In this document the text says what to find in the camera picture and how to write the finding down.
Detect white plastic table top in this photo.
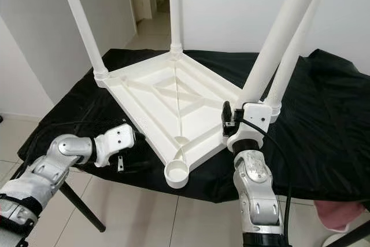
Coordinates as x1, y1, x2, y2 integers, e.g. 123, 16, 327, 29
95, 49, 283, 190

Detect white plastic table leg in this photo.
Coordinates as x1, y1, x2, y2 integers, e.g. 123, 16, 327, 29
238, 0, 327, 109
168, 0, 184, 57
263, 0, 333, 115
57, 0, 110, 81

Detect brown floor mat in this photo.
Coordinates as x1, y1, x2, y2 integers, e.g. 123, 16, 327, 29
153, 0, 171, 13

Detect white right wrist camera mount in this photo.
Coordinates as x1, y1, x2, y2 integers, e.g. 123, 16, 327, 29
227, 102, 272, 152

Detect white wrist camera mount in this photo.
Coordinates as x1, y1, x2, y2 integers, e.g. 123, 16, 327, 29
227, 102, 272, 152
92, 123, 136, 168

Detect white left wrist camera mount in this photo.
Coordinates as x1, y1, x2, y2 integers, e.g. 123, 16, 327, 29
92, 123, 136, 168

